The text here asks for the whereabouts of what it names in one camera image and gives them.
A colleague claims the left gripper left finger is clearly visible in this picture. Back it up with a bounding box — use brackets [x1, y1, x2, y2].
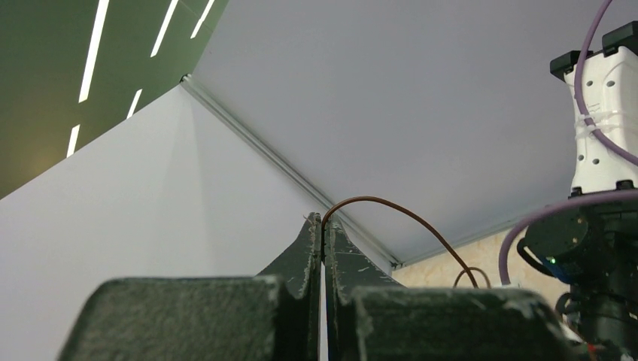
[58, 213, 321, 360]

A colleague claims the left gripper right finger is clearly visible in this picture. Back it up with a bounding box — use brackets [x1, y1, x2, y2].
[323, 216, 573, 360]

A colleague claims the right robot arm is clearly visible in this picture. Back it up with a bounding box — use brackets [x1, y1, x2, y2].
[516, 21, 637, 360]

